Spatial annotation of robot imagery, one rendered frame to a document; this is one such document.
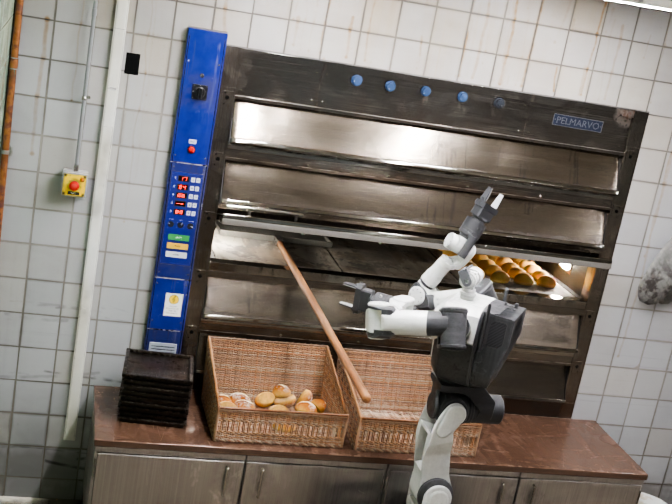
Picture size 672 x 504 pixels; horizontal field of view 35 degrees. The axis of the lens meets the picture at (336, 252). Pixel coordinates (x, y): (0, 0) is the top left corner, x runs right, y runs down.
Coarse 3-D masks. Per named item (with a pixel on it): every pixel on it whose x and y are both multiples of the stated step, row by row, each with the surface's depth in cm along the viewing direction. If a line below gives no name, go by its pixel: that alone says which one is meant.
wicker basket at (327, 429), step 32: (224, 352) 472; (256, 352) 476; (288, 352) 480; (320, 352) 484; (224, 384) 473; (256, 384) 477; (288, 384) 481; (320, 384) 485; (224, 416) 432; (256, 416) 463; (288, 416) 439; (320, 416) 442
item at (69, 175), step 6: (66, 168) 439; (66, 174) 433; (72, 174) 434; (78, 174) 434; (84, 174) 435; (66, 180) 434; (72, 180) 434; (78, 180) 435; (84, 180) 435; (66, 186) 434; (84, 186) 436; (60, 192) 436; (66, 192) 435; (72, 192) 436; (78, 192) 436; (84, 192) 437
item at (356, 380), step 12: (288, 252) 489; (288, 264) 476; (300, 276) 457; (312, 300) 429; (324, 324) 406; (336, 336) 395; (336, 348) 384; (348, 360) 373; (348, 372) 366; (360, 384) 354; (360, 396) 349
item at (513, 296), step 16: (240, 272) 469; (256, 272) 470; (272, 272) 472; (288, 272) 473; (304, 272) 475; (320, 272) 478; (336, 272) 482; (384, 288) 485; (400, 288) 487; (448, 288) 492; (544, 304) 505; (560, 304) 507; (576, 304) 509
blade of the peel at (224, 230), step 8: (216, 224) 520; (224, 224) 526; (224, 232) 507; (232, 232) 508; (240, 232) 509; (248, 232) 520; (256, 232) 523; (264, 232) 525; (272, 232) 528; (280, 232) 531; (288, 232) 533; (272, 240) 514; (288, 240) 515; (296, 240) 516; (304, 240) 517; (312, 240) 518; (320, 240) 530; (328, 240) 528
